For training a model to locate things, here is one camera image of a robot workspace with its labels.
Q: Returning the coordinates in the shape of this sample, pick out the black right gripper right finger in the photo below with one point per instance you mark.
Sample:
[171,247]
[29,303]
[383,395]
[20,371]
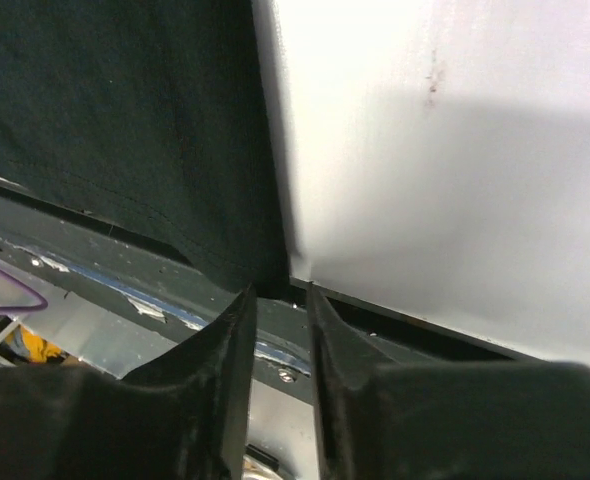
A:
[378,418]

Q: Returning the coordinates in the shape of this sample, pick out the black printed t shirt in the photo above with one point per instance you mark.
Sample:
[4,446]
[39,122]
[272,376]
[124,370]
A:
[150,114]

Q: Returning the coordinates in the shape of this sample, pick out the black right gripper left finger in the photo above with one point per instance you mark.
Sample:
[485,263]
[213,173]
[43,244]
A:
[183,415]

